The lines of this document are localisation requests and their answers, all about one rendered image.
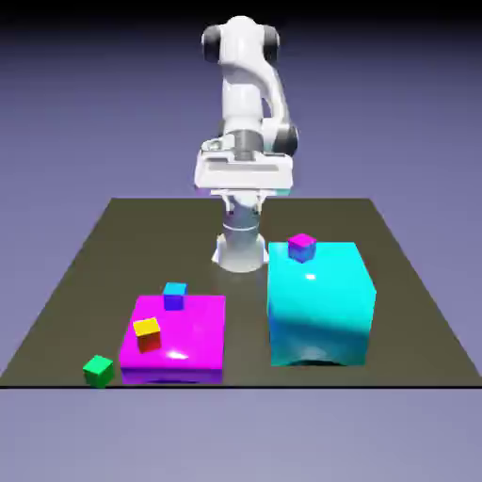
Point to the small yellow cube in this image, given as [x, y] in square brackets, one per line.
[147, 335]

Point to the small green cube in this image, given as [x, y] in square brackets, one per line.
[98, 371]

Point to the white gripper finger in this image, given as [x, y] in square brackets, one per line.
[228, 205]
[259, 203]

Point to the small magenta cube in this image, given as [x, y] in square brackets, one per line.
[302, 248]

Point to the small blue cube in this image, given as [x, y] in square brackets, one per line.
[174, 297]

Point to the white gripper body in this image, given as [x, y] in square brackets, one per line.
[243, 173]

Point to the large magenta box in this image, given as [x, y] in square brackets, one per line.
[180, 335]

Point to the large cyan box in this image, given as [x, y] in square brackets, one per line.
[320, 301]

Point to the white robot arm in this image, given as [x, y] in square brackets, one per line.
[241, 94]

